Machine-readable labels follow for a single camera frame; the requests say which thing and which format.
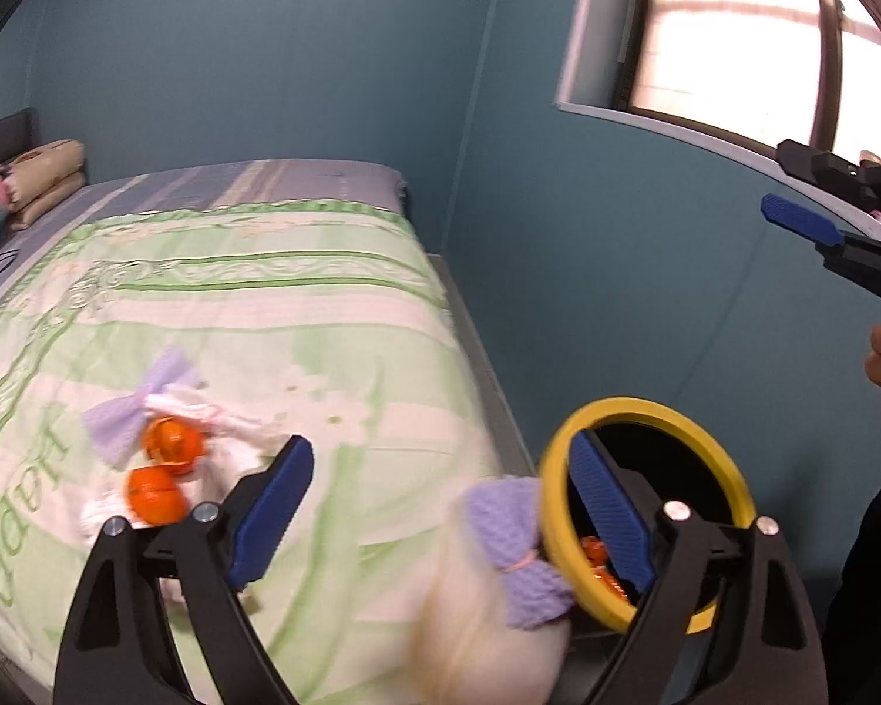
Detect grey bed with headboard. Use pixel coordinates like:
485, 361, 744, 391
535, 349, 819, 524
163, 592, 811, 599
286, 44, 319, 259
0, 157, 408, 280

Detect orange peel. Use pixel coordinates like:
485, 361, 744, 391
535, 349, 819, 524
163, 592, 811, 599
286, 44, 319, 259
143, 415, 208, 475
127, 464, 190, 528

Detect beige folded pillows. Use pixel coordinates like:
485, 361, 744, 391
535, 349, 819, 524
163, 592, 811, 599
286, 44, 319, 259
4, 139, 88, 232

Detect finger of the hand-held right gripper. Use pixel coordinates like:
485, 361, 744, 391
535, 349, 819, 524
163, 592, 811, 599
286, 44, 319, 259
762, 193, 881, 304
776, 138, 876, 196

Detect window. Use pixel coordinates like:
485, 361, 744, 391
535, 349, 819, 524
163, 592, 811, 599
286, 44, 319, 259
554, 0, 881, 247

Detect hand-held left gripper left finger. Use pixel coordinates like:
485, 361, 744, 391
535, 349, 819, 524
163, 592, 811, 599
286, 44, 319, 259
53, 435, 315, 705

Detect green floral blanket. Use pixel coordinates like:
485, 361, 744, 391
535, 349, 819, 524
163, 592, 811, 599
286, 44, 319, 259
0, 202, 507, 705

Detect purple foam net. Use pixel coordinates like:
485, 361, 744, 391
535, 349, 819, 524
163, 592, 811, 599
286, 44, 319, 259
80, 348, 207, 472
461, 476, 577, 631

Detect red snack wrapper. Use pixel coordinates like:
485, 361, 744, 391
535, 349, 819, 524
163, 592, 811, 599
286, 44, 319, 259
581, 535, 627, 603

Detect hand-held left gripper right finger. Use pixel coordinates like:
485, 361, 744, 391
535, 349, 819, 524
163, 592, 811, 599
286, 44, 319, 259
569, 429, 827, 705

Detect yellow rimmed black trash bin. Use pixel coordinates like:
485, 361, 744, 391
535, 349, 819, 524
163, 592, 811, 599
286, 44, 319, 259
538, 397, 756, 636

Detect grey bed headboard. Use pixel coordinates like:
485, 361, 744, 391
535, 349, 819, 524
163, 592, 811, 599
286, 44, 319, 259
0, 109, 38, 163

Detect person's right forearm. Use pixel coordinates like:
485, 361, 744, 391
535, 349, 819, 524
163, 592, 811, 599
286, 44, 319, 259
822, 448, 881, 705

